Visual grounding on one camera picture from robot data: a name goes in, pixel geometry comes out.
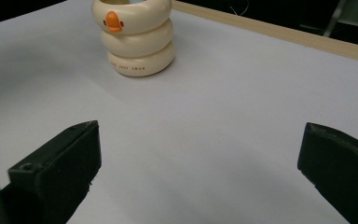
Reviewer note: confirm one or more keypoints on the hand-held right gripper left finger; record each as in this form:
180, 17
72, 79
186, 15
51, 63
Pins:
59, 174

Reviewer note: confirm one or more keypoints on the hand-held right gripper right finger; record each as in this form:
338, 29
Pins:
341, 168

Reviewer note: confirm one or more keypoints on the cream ringed duck cup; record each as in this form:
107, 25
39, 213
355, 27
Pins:
136, 40

